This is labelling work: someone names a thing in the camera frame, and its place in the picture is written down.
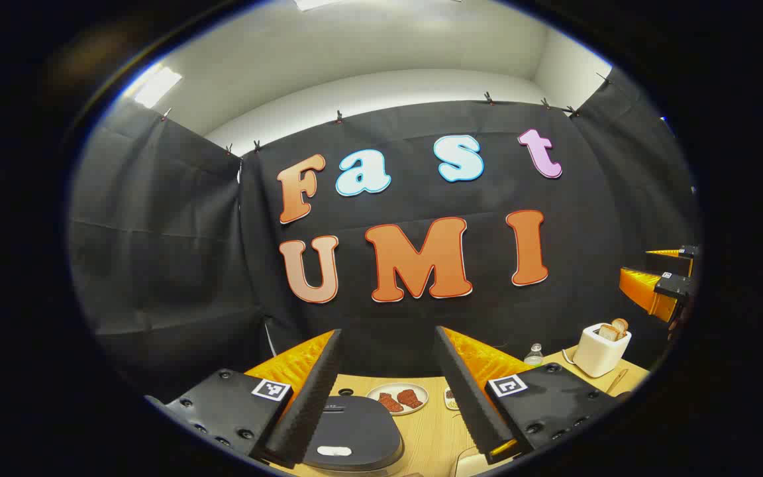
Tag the white divided grain dish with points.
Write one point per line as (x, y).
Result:
(451, 399)

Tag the ceiling light panel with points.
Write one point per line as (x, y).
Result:
(315, 3)
(156, 87)

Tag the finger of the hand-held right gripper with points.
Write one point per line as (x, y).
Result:
(673, 288)
(689, 252)

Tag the white toaster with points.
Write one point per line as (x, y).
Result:
(597, 358)

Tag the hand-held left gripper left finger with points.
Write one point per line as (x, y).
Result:
(308, 411)

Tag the black backdrop cloth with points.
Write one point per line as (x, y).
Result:
(176, 265)

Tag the green label water bottle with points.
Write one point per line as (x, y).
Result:
(534, 358)

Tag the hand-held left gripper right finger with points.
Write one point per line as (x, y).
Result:
(467, 397)

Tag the bread slice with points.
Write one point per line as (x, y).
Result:
(620, 325)
(608, 333)

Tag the red meat piece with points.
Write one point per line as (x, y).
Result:
(410, 397)
(389, 402)

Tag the white round plate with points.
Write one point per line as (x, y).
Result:
(381, 392)

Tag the black rice cooker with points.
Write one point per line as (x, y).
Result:
(355, 430)

